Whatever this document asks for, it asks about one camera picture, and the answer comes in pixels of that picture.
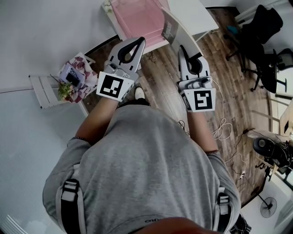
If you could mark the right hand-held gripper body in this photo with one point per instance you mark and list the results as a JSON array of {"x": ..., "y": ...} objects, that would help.
[{"x": 202, "y": 99}]

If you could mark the person's head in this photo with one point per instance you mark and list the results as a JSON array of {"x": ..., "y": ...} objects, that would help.
[{"x": 176, "y": 227}]

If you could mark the black floor fan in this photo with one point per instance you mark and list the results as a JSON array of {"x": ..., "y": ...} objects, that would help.
[{"x": 268, "y": 206}]

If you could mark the grey t-shirt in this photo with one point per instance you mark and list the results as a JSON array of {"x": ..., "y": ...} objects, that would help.
[{"x": 148, "y": 164}]

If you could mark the white power adapter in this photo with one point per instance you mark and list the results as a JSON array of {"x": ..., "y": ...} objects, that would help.
[{"x": 242, "y": 175}]

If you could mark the black equipment pile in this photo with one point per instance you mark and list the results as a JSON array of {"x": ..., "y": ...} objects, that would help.
[{"x": 242, "y": 225}]

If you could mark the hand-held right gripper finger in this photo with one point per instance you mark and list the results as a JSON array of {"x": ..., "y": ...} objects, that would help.
[
  {"x": 204, "y": 67},
  {"x": 182, "y": 62}
]

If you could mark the pink drawer cabinet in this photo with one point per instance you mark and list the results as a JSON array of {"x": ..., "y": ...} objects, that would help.
[{"x": 139, "y": 20}]

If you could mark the small green plant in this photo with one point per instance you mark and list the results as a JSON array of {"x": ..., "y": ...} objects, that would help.
[{"x": 65, "y": 90}]

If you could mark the black mesh office chair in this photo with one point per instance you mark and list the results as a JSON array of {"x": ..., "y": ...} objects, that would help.
[{"x": 274, "y": 68}]

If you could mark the black trousers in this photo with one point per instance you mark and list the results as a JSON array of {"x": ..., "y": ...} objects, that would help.
[{"x": 135, "y": 103}]

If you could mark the person's right forearm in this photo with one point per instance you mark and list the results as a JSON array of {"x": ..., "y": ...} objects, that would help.
[{"x": 201, "y": 130}]

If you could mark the black glasses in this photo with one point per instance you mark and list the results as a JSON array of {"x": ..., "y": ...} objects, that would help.
[{"x": 74, "y": 77}]

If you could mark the small white flowers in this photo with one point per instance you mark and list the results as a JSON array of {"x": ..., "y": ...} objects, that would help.
[{"x": 107, "y": 5}]

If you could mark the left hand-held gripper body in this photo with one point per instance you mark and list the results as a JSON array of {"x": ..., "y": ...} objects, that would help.
[{"x": 111, "y": 86}]

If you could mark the purple book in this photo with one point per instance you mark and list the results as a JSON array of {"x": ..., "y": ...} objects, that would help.
[{"x": 65, "y": 69}]

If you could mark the white slatted stand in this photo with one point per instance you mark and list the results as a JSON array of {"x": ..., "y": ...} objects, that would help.
[{"x": 44, "y": 91}]

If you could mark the black machine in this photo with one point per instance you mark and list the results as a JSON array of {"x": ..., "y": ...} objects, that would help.
[{"x": 270, "y": 148}]

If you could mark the white shoe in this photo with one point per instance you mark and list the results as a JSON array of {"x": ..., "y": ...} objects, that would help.
[{"x": 139, "y": 93}]

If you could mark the white desk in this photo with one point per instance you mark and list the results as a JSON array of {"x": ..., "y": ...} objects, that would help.
[{"x": 194, "y": 16}]

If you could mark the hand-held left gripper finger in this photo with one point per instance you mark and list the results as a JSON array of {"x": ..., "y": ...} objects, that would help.
[
  {"x": 138, "y": 58},
  {"x": 115, "y": 51}
]

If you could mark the person's left forearm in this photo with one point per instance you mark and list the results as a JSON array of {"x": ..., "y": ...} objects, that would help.
[{"x": 96, "y": 118}]

